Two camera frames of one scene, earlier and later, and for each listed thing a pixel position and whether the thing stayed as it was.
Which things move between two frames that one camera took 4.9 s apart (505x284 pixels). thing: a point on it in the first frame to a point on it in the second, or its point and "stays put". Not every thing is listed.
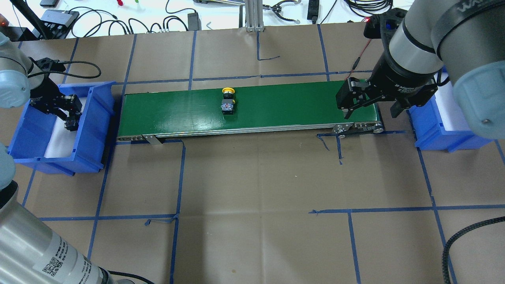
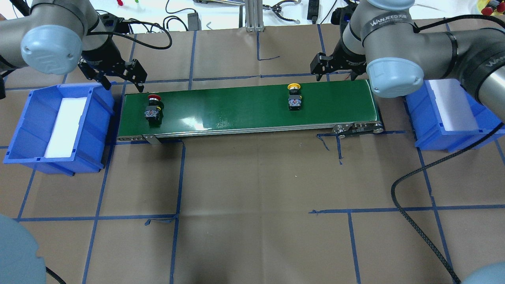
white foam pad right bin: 451,118 stays put
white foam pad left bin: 62,141 stays put
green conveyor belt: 296,113 stays put
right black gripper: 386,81 to 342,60
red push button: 72,125 to 154,112
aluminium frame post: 254,17 stays put
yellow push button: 227,102 to 294,98
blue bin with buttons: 41,141 stays put
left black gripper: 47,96 to 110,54
